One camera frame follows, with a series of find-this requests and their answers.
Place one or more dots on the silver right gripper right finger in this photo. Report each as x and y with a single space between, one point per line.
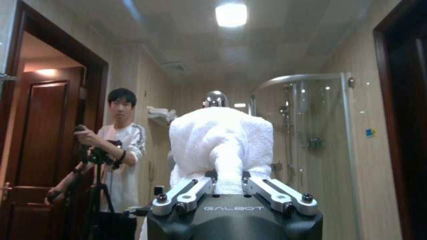
283 196

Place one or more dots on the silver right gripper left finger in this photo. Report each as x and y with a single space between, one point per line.
187 196

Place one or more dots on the white terry towel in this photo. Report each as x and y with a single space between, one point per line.
201 140

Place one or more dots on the metal mirror clip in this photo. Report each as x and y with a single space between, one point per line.
7 76

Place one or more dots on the person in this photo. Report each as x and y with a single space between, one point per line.
125 140

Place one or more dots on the yellow and blue sticker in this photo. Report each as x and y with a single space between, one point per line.
371 132

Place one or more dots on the chrome robot head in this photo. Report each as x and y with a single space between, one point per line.
217 99

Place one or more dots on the brown wooden door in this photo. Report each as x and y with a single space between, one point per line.
41 140

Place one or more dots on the ceiling air vent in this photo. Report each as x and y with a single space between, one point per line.
174 68

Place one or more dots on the square ceiling light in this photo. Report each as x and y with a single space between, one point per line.
231 14

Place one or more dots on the curved glass shower enclosure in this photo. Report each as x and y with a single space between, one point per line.
321 150

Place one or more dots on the black camera tripod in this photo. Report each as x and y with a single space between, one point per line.
97 195

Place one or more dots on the wall rack with folded towels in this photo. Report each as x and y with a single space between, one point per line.
162 113

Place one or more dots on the dark wooden mirror frame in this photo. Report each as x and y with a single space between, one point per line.
401 125

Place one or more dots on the dark wooden door frame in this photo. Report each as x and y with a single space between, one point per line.
97 75

